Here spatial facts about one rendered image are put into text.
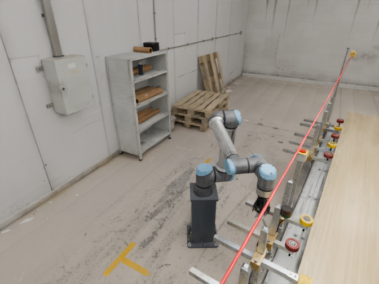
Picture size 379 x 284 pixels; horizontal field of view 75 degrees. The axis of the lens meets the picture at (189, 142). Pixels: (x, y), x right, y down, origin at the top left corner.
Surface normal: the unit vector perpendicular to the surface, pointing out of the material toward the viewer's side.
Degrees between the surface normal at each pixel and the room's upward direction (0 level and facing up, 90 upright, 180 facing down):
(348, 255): 0
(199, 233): 90
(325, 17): 90
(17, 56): 90
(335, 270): 0
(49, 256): 0
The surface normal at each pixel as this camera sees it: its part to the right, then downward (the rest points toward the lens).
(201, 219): 0.02, 0.47
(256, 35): -0.48, 0.41
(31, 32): 0.88, 0.22
